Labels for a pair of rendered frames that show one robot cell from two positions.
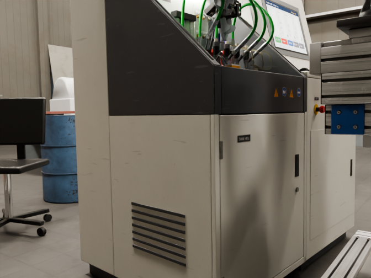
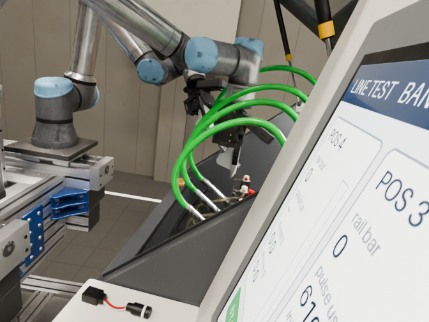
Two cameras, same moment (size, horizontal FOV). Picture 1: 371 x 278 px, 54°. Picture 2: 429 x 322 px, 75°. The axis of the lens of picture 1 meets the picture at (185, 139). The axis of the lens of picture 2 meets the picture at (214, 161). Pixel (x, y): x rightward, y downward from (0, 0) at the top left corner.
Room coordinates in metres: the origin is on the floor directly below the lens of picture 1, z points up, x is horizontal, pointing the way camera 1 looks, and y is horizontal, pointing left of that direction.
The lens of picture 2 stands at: (2.16, -0.66, 1.39)
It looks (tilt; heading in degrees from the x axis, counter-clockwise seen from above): 18 degrees down; 144
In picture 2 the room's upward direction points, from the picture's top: 9 degrees clockwise
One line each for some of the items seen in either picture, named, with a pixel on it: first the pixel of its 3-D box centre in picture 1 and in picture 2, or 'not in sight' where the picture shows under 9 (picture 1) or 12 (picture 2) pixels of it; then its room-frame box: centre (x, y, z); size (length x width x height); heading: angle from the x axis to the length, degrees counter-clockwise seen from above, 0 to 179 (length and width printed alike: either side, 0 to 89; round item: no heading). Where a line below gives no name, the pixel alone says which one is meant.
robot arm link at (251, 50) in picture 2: not in sight; (244, 62); (1.58, -0.19, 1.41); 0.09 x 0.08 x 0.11; 88
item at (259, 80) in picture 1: (264, 92); (159, 231); (1.45, -0.32, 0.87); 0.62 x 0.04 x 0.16; 137
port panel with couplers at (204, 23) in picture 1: (204, 35); not in sight; (1.97, -0.11, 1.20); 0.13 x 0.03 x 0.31; 137
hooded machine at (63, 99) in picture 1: (73, 112); not in sight; (8.65, 2.66, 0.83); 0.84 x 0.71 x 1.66; 53
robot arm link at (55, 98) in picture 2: not in sight; (55, 97); (1.01, -0.56, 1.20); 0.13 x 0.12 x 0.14; 138
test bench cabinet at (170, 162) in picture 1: (212, 199); not in sight; (1.63, -0.12, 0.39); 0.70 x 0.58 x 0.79; 137
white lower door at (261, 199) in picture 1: (267, 198); not in sight; (1.44, -0.33, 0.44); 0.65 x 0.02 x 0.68; 137
